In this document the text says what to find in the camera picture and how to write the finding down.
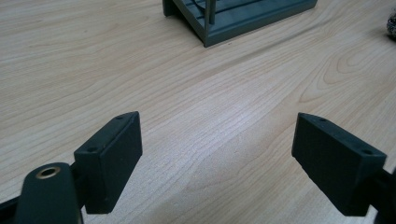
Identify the grey dish rack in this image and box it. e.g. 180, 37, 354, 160
162, 0, 318, 49

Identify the steel wool scrubber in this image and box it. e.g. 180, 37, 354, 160
386, 7, 396, 40

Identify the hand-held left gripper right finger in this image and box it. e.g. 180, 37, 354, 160
290, 112, 388, 217

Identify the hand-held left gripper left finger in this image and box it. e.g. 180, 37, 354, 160
73, 111, 144, 215

